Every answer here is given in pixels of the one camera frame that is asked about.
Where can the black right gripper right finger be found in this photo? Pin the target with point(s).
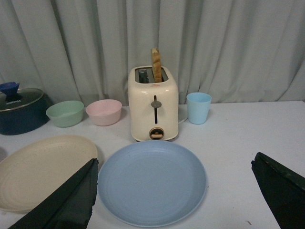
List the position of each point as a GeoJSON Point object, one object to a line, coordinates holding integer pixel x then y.
{"type": "Point", "coordinates": [283, 191]}

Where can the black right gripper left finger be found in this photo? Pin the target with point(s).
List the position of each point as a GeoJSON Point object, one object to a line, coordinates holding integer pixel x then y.
{"type": "Point", "coordinates": [69, 206]}

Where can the cream plate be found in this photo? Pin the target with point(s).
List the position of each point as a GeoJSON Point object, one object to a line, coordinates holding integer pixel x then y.
{"type": "Point", "coordinates": [34, 172]}

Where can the blue plate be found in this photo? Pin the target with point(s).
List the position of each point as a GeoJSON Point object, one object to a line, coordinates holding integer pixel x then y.
{"type": "Point", "coordinates": [152, 183]}

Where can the green bowl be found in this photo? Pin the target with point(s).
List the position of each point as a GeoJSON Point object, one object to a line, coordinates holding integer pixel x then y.
{"type": "Point", "coordinates": [66, 114]}

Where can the pink bowl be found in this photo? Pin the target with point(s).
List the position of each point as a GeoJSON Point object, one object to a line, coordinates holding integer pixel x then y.
{"type": "Point", "coordinates": [104, 112]}

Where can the dark blue saucepan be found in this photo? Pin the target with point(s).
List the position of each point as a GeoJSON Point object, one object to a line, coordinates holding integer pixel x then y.
{"type": "Point", "coordinates": [25, 119]}

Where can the light blue cup right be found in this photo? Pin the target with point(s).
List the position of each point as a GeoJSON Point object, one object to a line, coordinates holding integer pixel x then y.
{"type": "Point", "coordinates": [198, 105]}

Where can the glass pot lid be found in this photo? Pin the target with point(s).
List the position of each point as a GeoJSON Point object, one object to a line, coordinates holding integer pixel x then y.
{"type": "Point", "coordinates": [13, 98]}

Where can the cream toaster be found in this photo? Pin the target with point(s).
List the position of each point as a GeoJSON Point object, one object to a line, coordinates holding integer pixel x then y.
{"type": "Point", "coordinates": [153, 106]}

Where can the grey curtain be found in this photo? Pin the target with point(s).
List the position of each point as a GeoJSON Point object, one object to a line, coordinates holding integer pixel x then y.
{"type": "Point", "coordinates": [233, 50]}

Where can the toast slice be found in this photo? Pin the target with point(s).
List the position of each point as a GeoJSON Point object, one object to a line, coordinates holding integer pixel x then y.
{"type": "Point", "coordinates": [156, 65]}

